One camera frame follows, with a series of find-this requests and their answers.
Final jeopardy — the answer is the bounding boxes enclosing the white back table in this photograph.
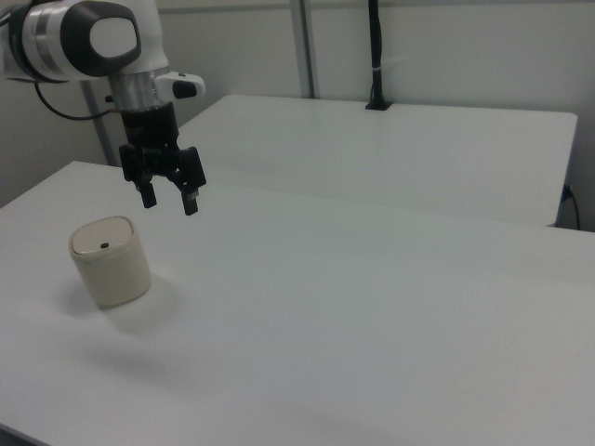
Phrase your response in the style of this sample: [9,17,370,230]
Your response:
[176,94,579,228]

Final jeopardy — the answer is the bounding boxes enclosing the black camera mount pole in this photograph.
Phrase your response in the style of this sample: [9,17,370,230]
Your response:
[364,0,392,112]

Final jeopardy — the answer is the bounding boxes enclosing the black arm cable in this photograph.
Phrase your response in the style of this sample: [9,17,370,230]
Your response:
[33,81,123,121]

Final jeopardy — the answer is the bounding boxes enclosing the black cable at table edge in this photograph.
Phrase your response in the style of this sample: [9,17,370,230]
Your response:
[562,183,582,231]

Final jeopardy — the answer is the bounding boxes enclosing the beige mini trash bin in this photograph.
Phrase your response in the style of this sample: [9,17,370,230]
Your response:
[69,215,152,308]

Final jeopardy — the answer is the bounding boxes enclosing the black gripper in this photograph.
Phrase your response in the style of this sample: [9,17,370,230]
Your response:
[118,100,206,217]

